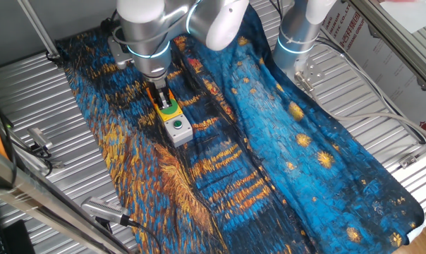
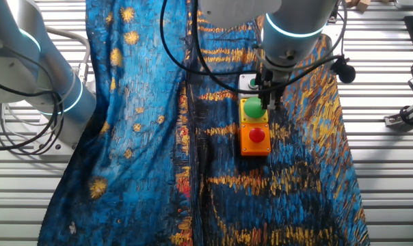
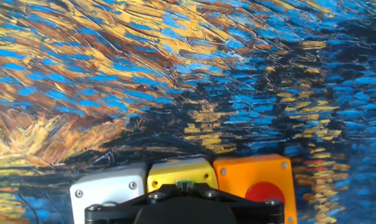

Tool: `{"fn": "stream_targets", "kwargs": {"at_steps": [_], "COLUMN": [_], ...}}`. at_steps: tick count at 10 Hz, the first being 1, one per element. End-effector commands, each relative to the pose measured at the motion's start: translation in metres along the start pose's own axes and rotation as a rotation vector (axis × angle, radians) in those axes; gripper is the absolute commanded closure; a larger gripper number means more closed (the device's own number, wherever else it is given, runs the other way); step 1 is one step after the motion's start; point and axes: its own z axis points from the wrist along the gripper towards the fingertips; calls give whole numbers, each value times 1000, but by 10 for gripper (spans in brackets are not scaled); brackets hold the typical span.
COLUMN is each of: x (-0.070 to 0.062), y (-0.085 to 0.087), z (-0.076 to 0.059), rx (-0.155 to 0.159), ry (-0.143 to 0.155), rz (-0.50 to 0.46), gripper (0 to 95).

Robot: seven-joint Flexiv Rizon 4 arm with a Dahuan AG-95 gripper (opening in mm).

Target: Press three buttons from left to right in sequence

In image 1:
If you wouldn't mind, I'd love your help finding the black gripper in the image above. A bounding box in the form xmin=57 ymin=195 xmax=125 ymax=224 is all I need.
xmin=151 ymin=84 xmax=174 ymax=110

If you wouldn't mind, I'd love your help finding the yellow box large green button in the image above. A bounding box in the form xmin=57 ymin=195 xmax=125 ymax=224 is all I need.
xmin=155 ymin=99 xmax=184 ymax=123

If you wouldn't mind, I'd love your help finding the orange box red button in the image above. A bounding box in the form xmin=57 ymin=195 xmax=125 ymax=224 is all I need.
xmin=145 ymin=86 xmax=176 ymax=110

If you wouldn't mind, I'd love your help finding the grey box small green button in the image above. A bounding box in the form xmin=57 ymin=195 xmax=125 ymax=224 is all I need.
xmin=163 ymin=113 xmax=194 ymax=148

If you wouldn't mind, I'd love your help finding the blue starry painting cloth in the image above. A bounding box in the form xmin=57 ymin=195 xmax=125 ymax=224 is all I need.
xmin=56 ymin=0 xmax=425 ymax=254

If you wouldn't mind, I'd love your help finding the black box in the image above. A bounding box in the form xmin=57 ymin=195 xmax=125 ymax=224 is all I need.
xmin=3 ymin=219 xmax=36 ymax=254

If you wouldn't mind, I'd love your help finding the white panel red print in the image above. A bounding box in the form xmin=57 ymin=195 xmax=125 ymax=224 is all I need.
xmin=320 ymin=1 xmax=426 ymax=139

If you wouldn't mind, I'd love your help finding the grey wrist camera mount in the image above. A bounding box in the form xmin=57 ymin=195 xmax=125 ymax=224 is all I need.
xmin=106 ymin=34 xmax=135 ymax=70

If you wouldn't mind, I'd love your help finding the large silver depth camera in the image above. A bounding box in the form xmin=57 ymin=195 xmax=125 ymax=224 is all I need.
xmin=80 ymin=196 xmax=130 ymax=227

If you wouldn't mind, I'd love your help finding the black camera cable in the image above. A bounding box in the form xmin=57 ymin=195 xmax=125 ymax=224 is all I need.
xmin=126 ymin=218 xmax=164 ymax=254

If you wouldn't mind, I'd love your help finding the small silver depth camera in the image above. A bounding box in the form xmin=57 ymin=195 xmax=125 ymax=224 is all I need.
xmin=27 ymin=127 xmax=54 ymax=151

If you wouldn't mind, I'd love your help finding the thin aluminium frame post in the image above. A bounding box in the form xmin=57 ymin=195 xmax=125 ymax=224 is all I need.
xmin=17 ymin=0 xmax=61 ymax=60

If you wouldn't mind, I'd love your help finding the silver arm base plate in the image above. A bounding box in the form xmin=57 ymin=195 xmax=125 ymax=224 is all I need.
xmin=293 ymin=58 xmax=326 ymax=93

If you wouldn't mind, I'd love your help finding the aluminium frame beam with tape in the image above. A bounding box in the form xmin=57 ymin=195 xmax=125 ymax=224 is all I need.
xmin=0 ymin=143 xmax=136 ymax=254

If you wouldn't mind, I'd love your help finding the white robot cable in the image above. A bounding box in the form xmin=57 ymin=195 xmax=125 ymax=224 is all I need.
xmin=306 ymin=84 xmax=426 ymax=143

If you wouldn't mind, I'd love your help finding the wide aluminium frame beam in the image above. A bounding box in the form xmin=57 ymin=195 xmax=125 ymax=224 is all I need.
xmin=346 ymin=0 xmax=426 ymax=95

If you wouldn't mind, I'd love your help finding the silver metal corner bracket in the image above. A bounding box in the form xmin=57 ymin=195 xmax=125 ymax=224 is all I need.
xmin=398 ymin=135 xmax=426 ymax=169

